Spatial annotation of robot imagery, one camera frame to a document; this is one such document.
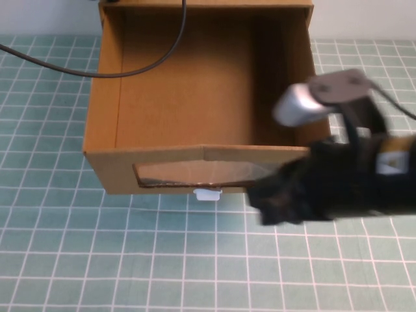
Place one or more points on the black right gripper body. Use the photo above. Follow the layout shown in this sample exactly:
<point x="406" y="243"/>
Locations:
<point x="341" y="182"/>

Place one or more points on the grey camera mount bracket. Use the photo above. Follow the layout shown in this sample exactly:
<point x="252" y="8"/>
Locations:
<point x="344" y="86"/>

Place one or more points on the white plastic box tab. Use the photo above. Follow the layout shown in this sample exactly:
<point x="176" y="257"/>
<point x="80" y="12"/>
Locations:
<point x="208" y="195"/>

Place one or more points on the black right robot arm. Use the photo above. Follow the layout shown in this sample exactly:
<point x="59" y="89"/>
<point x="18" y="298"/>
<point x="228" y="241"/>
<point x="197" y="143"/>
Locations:
<point x="398" y="191"/>

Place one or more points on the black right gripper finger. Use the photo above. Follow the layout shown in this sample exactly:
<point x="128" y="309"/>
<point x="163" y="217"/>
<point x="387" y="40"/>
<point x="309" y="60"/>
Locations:
<point x="279" y="213"/>
<point x="279" y="182"/>

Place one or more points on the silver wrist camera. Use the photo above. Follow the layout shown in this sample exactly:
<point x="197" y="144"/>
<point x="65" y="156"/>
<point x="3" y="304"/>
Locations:
<point x="299" y="107"/>

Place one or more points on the brown cardboard shoe box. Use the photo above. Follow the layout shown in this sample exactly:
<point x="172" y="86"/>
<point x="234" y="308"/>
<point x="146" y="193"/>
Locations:
<point x="195" y="97"/>

